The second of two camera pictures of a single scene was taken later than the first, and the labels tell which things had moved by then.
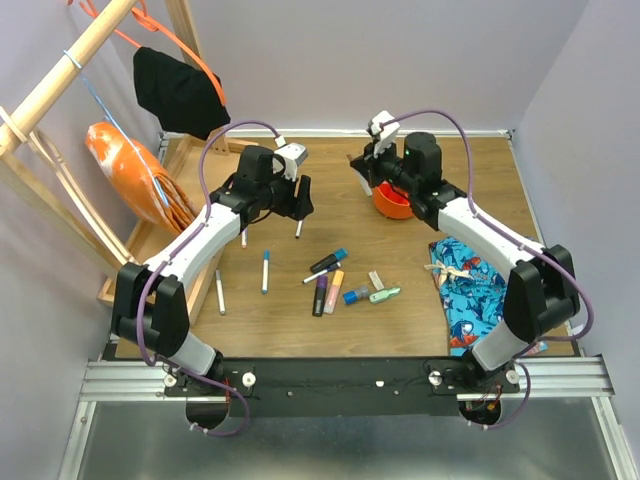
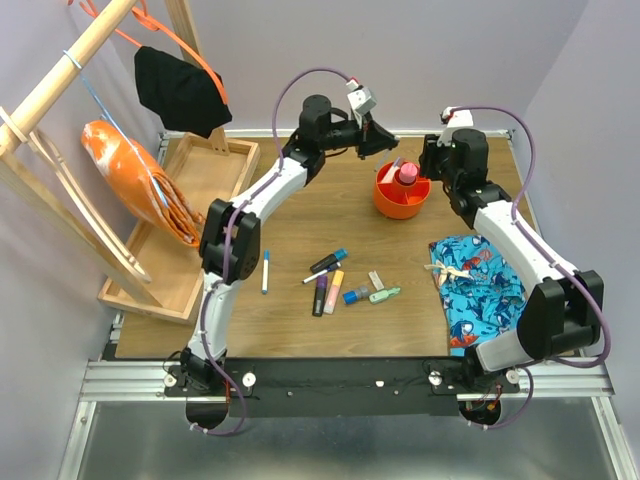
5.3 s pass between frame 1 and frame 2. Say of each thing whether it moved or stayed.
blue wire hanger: stayed
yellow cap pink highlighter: stayed
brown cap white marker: moved
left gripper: moved
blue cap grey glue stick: stayed
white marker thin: stayed
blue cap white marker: stayed
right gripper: moved
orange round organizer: stayed
